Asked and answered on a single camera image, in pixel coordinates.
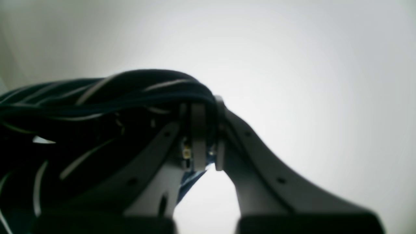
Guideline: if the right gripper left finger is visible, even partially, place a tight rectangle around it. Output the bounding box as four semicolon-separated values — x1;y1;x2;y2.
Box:
62;103;207;234

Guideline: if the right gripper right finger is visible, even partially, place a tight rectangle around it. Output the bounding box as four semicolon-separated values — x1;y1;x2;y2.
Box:
215;96;384;234

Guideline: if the black white striped T-shirt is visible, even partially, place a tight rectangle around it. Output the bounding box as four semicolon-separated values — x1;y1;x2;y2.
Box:
1;70;218;234

